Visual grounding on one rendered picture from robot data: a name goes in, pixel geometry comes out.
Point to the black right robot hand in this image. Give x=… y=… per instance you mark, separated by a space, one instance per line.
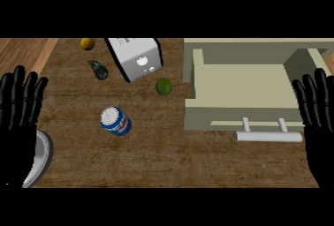
x=319 y=129

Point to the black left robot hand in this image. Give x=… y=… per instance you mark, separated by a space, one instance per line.
x=16 y=123

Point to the pale wooden drawer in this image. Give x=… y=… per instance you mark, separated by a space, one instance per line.
x=242 y=97

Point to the blue and white can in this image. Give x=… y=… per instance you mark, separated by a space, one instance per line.
x=115 y=122

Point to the grey round plate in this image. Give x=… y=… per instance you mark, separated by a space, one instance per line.
x=38 y=160

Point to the dark green eggplant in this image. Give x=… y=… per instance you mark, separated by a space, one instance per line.
x=99 y=70

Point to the pale wooden cabinet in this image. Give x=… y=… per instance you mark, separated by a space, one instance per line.
x=256 y=48

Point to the yellow lemon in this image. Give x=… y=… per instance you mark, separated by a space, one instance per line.
x=87 y=43

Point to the silver toaster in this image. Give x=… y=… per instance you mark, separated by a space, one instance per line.
x=136 y=58

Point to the green lime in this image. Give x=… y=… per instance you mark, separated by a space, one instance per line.
x=164 y=86

